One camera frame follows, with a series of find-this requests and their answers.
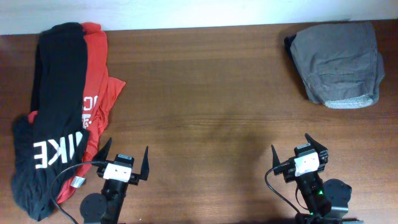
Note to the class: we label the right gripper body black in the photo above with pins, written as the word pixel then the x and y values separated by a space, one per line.
pixel 288 172

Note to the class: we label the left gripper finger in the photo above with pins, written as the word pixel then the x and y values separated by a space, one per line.
pixel 103 152
pixel 144 173

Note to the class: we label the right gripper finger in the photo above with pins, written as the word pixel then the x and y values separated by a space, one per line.
pixel 275 158
pixel 316 145

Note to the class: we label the black Nike t-shirt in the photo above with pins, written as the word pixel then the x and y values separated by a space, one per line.
pixel 48 147

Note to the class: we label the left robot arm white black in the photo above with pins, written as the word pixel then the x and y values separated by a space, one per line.
pixel 105 207

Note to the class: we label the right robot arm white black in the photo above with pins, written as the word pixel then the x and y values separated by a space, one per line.
pixel 325 201

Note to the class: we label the red printed t-shirt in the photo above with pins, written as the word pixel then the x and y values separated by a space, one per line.
pixel 99 96

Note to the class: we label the grey folded shorts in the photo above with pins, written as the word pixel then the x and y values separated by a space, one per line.
pixel 339 64

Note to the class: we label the dark navy folded garment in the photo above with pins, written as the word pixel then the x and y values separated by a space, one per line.
pixel 287 44

